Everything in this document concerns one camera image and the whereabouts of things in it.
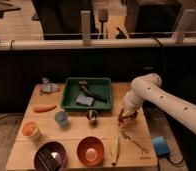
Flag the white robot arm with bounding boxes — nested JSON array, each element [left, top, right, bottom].
[[118, 73, 196, 134]]

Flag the yellow banana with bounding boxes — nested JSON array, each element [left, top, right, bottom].
[[109, 135, 119, 166]]

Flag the metal fork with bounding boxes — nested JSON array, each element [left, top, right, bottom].
[[121, 132, 150, 154]]

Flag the blue tape roll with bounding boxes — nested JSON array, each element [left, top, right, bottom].
[[152, 136, 170, 156]]

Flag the blue cloth in tray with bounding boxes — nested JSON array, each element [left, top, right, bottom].
[[76, 95, 94, 107]]

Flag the green plastic tray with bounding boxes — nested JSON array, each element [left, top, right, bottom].
[[61, 77, 113, 111]]

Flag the dark brush in tray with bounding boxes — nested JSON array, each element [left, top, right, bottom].
[[78, 80, 107, 103]]

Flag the orange bowl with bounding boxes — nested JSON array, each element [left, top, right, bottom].
[[77, 136, 104, 167]]

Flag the light blue cup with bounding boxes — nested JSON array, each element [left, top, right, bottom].
[[55, 111, 68, 128]]

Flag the blue crumpled cloth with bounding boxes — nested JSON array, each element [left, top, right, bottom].
[[40, 78, 59, 94]]

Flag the orange carrot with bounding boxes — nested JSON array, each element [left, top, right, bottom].
[[33, 105, 57, 113]]

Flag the purple bowl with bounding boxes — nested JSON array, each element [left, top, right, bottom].
[[34, 141, 67, 171]]

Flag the black sponge in bowl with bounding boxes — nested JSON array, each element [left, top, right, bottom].
[[38, 149, 59, 171]]

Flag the orange cup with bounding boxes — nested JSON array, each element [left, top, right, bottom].
[[22, 122, 41, 141]]

